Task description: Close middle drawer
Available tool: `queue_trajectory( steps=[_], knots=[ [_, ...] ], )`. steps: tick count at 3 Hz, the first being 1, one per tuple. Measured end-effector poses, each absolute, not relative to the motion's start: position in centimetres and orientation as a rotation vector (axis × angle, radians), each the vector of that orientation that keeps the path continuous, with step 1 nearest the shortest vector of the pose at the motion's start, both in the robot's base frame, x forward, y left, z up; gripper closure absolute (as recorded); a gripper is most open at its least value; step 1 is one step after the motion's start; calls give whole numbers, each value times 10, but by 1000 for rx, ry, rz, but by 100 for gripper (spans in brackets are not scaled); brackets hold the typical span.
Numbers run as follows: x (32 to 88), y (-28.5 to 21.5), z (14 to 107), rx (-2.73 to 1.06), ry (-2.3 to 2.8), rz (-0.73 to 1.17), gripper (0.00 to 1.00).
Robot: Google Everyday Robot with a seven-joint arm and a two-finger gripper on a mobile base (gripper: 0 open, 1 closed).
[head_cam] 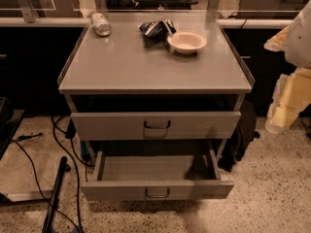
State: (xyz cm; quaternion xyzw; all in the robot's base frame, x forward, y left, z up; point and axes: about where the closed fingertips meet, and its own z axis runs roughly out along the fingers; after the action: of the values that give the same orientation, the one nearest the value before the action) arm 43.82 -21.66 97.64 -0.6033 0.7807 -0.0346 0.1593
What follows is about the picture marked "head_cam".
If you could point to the grey drawer cabinet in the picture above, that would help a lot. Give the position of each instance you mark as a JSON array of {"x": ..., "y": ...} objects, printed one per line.
[{"x": 123, "y": 73}]

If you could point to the white bowl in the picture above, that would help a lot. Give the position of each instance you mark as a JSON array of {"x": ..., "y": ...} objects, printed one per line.
[{"x": 187, "y": 42}]

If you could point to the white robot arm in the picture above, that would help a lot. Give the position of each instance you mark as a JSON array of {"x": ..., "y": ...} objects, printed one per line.
[{"x": 295, "y": 40}]

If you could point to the black pole stand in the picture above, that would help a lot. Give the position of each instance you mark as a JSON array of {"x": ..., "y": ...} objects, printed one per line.
[{"x": 47, "y": 228}]

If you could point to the grey drawer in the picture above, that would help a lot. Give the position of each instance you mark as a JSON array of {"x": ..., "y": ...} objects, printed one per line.
[
  {"x": 155, "y": 126},
  {"x": 162, "y": 177}
]

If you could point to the silver soda can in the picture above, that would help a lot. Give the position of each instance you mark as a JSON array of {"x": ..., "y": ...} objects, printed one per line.
[{"x": 100, "y": 25}]

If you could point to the blue white chip bag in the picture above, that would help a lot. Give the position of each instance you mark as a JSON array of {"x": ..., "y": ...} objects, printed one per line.
[{"x": 155, "y": 28}]

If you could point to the grey top drawer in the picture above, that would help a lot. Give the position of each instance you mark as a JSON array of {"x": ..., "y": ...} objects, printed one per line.
[{"x": 155, "y": 126}]

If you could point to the black bag behind cabinet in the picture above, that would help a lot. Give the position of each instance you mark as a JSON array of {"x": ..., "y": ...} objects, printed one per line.
[{"x": 244, "y": 133}]

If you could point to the white floor base plate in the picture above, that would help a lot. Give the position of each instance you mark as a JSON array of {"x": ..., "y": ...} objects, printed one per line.
[{"x": 28, "y": 196}]

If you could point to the taped gripper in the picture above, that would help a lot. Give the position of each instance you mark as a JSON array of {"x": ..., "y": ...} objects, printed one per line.
[{"x": 300, "y": 44}]

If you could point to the black desk edge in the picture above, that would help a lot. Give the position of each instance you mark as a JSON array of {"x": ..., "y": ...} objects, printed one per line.
[{"x": 10, "y": 120}]

